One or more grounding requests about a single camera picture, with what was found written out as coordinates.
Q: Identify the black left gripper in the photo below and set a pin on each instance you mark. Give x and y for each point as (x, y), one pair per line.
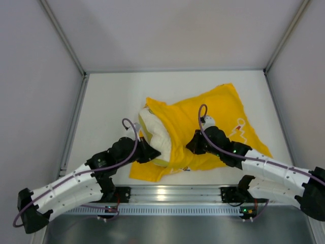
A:
(146, 150)

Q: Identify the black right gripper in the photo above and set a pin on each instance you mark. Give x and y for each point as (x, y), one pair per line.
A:
(197, 142)

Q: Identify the white pillow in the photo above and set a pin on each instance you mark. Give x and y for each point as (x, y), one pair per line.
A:
(156, 135)

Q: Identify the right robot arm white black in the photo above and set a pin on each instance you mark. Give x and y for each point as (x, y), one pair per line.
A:
(270, 179)

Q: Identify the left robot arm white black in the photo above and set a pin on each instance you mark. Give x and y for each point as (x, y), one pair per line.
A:
(91, 182)

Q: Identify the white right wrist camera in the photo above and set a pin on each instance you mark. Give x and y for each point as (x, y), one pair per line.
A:
(206, 122)

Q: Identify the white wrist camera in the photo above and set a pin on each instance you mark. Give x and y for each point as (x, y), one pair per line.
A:
(206, 122)
(133, 129)

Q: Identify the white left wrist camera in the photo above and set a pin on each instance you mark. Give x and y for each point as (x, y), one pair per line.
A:
(133, 129)

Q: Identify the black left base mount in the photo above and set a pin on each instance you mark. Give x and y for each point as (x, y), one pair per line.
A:
(121, 195)

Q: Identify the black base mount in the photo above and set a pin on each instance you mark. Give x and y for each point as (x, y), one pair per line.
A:
(121, 195)
(235, 196)

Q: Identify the aluminium front rail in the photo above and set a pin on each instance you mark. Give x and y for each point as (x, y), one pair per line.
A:
(175, 193)

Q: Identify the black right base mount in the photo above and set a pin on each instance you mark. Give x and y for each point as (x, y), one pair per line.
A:
(235, 196)

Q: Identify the slotted grey cable duct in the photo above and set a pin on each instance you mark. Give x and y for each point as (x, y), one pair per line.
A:
(184, 210)

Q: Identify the left aluminium frame post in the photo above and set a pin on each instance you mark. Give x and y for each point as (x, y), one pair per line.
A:
(62, 36)

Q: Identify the aluminium frame post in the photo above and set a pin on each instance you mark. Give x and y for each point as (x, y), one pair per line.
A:
(62, 36)
(289, 30)

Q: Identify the right aluminium frame post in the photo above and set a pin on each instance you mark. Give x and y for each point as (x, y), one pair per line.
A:
(289, 30)

